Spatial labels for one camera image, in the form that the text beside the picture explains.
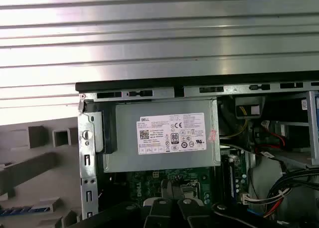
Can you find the green motherboard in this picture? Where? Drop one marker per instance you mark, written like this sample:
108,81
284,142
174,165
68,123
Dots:
149,178

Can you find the grey power supply unit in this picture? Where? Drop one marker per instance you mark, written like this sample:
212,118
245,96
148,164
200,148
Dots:
124,138

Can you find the metal CPU socket cover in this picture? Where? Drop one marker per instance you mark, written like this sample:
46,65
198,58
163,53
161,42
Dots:
190,184

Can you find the black PC case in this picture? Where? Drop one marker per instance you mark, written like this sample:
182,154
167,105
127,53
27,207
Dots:
87,150

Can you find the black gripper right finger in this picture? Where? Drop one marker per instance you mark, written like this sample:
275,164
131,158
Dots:
192,213

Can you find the grey parts rack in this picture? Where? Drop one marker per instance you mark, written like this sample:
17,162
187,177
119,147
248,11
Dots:
37,186

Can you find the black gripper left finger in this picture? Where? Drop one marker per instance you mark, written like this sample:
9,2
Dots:
157,213

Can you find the metal drive cage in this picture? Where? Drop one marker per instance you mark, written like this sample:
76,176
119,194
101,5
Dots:
311,128

